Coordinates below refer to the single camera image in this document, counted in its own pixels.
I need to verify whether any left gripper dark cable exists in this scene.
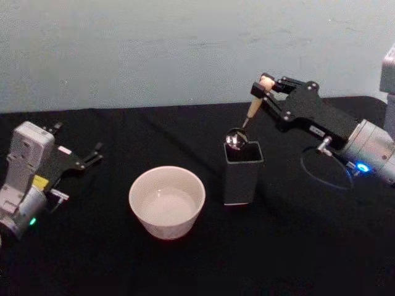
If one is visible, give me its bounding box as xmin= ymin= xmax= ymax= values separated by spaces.
xmin=45 ymin=189 xmax=70 ymax=215

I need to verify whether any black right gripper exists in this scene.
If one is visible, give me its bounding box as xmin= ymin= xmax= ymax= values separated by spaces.
xmin=251 ymin=72 xmax=359 ymax=151

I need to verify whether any steel spoon with cream handle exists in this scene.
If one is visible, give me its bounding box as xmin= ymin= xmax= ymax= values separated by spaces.
xmin=224 ymin=76 xmax=275 ymax=151

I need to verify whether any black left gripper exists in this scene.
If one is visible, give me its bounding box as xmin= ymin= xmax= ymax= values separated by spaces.
xmin=31 ymin=122 xmax=104 ymax=194

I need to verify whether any right gripper dark cable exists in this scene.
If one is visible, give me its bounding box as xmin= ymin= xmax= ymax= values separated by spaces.
xmin=300 ymin=136 xmax=355 ymax=191

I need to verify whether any black table cloth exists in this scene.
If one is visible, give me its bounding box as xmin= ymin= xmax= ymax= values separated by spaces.
xmin=0 ymin=96 xmax=395 ymax=296

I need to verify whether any gripper dark cable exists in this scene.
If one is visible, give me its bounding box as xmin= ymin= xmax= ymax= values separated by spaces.
xmin=300 ymin=136 xmax=355 ymax=191
xmin=45 ymin=189 xmax=70 ymax=215

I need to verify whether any white ceramic bowl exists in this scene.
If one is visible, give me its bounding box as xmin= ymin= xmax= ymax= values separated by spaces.
xmin=128 ymin=165 xmax=207 ymax=241

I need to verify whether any black square utensil holder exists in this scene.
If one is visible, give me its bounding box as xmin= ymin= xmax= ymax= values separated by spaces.
xmin=222 ymin=140 xmax=264 ymax=207

